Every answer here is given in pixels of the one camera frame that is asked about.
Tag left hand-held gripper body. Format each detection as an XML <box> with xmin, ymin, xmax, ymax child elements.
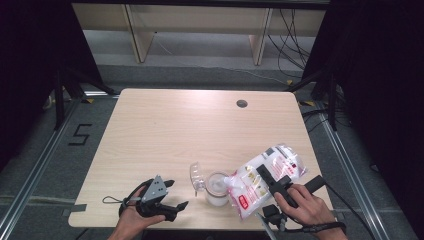
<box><xmin>134</xmin><ymin>175</ymin><xmax>179</xmax><ymax>223</ymax></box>

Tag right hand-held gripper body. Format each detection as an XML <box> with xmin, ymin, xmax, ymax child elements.
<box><xmin>254</xmin><ymin>174</ymin><xmax>327</xmax><ymax>240</ymax></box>

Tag red and white plastic bag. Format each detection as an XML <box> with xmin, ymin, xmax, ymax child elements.
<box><xmin>223</xmin><ymin>143</ymin><xmax>308</xmax><ymax>221</ymax></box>

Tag clear jar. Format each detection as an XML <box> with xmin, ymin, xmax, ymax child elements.
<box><xmin>204</xmin><ymin>170</ymin><xmax>232</xmax><ymax>208</ymax></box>

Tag person's right hand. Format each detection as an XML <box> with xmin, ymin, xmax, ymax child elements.
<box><xmin>273</xmin><ymin>184</ymin><xmax>338</xmax><ymax>231</ymax></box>

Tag person's left hand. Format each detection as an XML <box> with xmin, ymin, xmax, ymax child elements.
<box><xmin>117</xmin><ymin>186</ymin><xmax>167</xmax><ymax>234</ymax></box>

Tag clear hinged jar lid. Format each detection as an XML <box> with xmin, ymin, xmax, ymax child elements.
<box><xmin>189</xmin><ymin>161</ymin><xmax>207</xmax><ymax>199</ymax></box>

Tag white granules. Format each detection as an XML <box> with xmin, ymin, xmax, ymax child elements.
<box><xmin>207</xmin><ymin>173</ymin><xmax>230</xmax><ymax>206</ymax></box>

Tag black metal stand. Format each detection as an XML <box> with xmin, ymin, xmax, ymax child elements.
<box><xmin>52</xmin><ymin>65</ymin><xmax>118</xmax><ymax>132</ymax></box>
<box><xmin>285</xmin><ymin>69</ymin><xmax>338</xmax><ymax>132</ymax></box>

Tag black curtain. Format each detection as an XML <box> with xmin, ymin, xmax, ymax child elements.
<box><xmin>301</xmin><ymin>0</ymin><xmax>424</xmax><ymax>234</ymax></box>
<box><xmin>0</xmin><ymin>0</ymin><xmax>105</xmax><ymax>169</ymax></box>

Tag light wooden shelving unit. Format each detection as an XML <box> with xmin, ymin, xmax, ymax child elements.
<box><xmin>72</xmin><ymin>3</ymin><xmax>326</xmax><ymax>66</ymax></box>

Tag black wrist strap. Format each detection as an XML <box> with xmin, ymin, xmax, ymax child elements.
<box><xmin>101</xmin><ymin>178</ymin><xmax>154</xmax><ymax>218</ymax></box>
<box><xmin>292</xmin><ymin>220</ymin><xmax>348</xmax><ymax>234</ymax></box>

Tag metal floor rail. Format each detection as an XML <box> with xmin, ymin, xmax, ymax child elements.
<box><xmin>0</xmin><ymin>90</ymin><xmax>120</xmax><ymax>240</ymax></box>
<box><xmin>314</xmin><ymin>100</ymin><xmax>390</xmax><ymax>240</ymax></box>

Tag thin black cable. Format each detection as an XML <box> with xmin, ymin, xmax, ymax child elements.
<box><xmin>325</xmin><ymin>183</ymin><xmax>378</xmax><ymax>240</ymax></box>

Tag thin white cable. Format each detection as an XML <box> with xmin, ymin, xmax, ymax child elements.
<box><xmin>154</xmin><ymin>33</ymin><xmax>292</xmax><ymax>85</ymax></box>

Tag bundle of black cables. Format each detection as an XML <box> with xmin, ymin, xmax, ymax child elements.
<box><xmin>267</xmin><ymin>8</ymin><xmax>313</xmax><ymax>80</ymax></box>

